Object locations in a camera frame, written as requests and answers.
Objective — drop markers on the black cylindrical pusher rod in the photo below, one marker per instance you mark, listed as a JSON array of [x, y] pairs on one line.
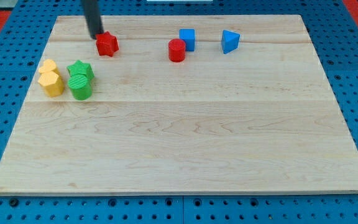
[[93, 18]]

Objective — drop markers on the red star block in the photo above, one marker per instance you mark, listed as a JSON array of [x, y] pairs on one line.
[[106, 44]]

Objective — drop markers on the green star block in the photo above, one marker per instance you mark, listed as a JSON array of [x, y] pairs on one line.
[[81, 68]]

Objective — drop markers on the green cylinder block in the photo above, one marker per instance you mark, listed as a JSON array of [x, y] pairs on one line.
[[80, 87]]

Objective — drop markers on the yellow hexagon block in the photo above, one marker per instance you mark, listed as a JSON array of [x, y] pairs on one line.
[[51, 83]]

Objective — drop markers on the red cylinder block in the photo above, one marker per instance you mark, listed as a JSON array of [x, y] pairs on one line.
[[176, 50]]

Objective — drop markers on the blue cube block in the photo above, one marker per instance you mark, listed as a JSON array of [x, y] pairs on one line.
[[189, 37]]

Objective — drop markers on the blue triangle block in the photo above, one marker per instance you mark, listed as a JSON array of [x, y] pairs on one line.
[[229, 41]]

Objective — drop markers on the light wooden board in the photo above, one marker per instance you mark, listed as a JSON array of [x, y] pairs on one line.
[[260, 120]]

